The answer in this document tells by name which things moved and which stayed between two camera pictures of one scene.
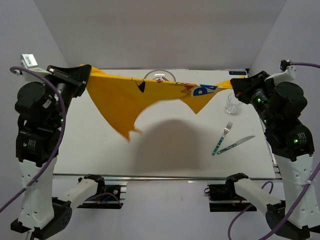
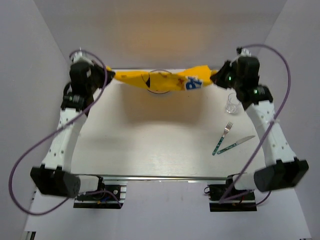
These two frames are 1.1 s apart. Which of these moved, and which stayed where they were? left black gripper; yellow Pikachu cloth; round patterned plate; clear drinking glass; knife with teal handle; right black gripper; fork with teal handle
Moved: left black gripper; yellow Pikachu cloth; round patterned plate; right black gripper
Stayed: fork with teal handle; knife with teal handle; clear drinking glass
